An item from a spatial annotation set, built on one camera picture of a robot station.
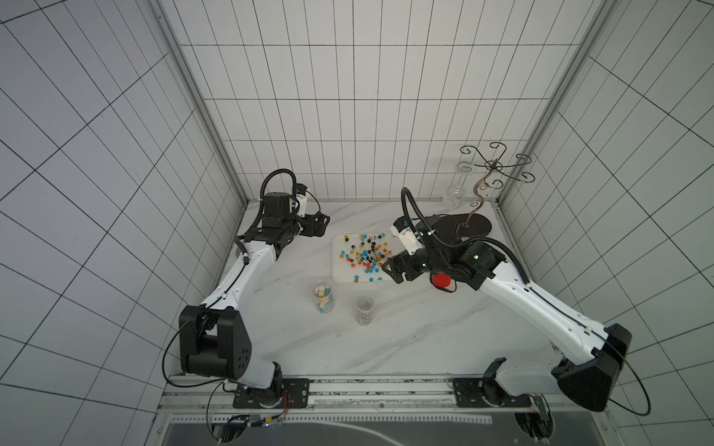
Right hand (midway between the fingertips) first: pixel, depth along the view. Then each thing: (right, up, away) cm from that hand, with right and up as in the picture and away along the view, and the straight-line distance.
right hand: (396, 251), depth 75 cm
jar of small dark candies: (-9, -17, +6) cm, 20 cm away
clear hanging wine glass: (+23, +18, +17) cm, 34 cm away
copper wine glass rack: (+33, +25, +12) cm, 44 cm away
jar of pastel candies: (-21, -13, +8) cm, 27 cm away
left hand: (-24, +9, +10) cm, 28 cm away
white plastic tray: (-11, -5, +26) cm, 28 cm away
